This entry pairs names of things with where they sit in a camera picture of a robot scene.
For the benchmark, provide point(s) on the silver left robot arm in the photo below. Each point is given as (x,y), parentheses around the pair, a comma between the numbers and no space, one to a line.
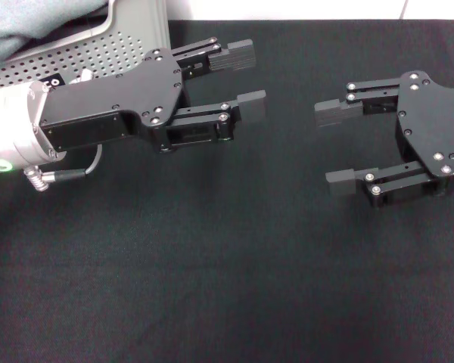
(7,121)

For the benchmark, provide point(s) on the grey perforated storage box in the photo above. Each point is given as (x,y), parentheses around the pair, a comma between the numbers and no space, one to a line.
(98,53)

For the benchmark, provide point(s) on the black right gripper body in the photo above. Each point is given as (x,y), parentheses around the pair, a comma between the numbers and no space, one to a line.
(431,121)

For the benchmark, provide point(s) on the black tablecloth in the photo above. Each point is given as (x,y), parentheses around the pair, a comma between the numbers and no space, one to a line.
(227,264)

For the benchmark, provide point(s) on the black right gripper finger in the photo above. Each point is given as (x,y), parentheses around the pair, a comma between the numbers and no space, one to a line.
(340,111)
(393,185)

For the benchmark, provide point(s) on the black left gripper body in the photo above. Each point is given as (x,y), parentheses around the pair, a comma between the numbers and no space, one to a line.
(117,102)

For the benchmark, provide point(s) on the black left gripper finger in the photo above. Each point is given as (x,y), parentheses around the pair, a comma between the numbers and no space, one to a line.
(212,113)
(231,56)

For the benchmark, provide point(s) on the grey and yellow towel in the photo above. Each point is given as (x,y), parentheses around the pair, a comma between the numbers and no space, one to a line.
(15,22)

